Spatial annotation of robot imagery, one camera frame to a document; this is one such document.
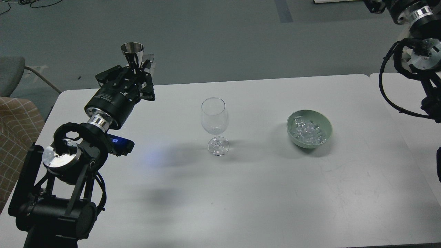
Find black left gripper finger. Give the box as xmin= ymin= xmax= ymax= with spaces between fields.
xmin=95 ymin=65 xmax=128 ymax=86
xmin=139 ymin=59 xmax=153 ymax=86

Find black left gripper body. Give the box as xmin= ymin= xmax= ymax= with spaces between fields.
xmin=84 ymin=66 xmax=155 ymax=130

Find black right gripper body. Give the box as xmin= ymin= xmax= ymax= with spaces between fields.
xmin=384 ymin=0 xmax=434 ymax=24

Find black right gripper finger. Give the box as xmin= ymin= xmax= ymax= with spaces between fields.
xmin=363 ymin=0 xmax=386 ymax=14

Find steel cocktail jigger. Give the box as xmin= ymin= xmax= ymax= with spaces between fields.
xmin=120 ymin=42 xmax=144 ymax=73

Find clear ice cubes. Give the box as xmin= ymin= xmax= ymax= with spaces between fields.
xmin=290 ymin=115 xmax=328 ymax=145

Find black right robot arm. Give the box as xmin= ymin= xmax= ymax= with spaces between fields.
xmin=364 ymin=0 xmax=441 ymax=123

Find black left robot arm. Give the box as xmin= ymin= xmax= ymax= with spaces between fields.
xmin=8 ymin=58 xmax=155 ymax=248

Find clear wine glass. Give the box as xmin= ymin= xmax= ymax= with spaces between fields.
xmin=201 ymin=97 xmax=229 ymax=156

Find silver floor plate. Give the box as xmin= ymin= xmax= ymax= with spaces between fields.
xmin=142 ymin=54 xmax=155 ymax=63

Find beige checked cushion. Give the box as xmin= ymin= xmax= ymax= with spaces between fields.
xmin=0 ymin=97 xmax=45 ymax=212

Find green bowl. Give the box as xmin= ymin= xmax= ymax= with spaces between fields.
xmin=286 ymin=110 xmax=333 ymax=149

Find black floor cable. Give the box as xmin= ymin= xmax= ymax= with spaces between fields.
xmin=0 ymin=0 xmax=62 ymax=15

